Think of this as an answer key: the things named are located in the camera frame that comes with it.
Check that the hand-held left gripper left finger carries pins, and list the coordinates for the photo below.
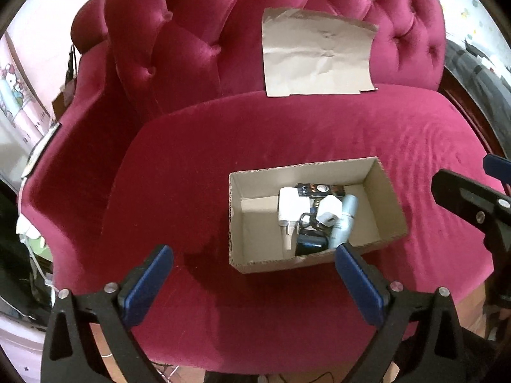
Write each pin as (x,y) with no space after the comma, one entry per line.
(145,283)

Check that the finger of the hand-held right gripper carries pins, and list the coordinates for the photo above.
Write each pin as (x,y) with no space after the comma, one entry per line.
(467,197)
(497,165)

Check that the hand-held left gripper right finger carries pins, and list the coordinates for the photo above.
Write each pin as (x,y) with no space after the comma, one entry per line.
(359,283)

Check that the black jar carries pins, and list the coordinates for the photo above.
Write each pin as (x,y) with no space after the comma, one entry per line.
(309,243)

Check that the light blue bottle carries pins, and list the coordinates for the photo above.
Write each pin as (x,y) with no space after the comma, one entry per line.
(345,219)

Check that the small white charger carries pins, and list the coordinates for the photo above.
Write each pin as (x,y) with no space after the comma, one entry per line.
(328,209)

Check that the large white charger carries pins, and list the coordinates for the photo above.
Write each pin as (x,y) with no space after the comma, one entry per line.
(291,207)

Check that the small black packet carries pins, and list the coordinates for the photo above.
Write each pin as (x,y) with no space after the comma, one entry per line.
(319,188)

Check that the cardboard box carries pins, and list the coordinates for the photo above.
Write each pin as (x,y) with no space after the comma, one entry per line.
(255,227)

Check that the dark striped cloth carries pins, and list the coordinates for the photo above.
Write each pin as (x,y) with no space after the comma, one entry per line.
(479,79)

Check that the white printed furniture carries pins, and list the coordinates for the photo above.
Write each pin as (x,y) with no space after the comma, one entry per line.
(20,351)

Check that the red velvet tufted armchair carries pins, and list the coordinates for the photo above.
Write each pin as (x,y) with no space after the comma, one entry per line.
(199,147)

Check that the brown box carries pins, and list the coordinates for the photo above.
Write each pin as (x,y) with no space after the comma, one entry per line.
(63,101)

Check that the brown paper sheet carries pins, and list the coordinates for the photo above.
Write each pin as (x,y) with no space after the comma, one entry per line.
(315,56)

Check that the cartoon cat printed curtain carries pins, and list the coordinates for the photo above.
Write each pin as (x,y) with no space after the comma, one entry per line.
(16,87)

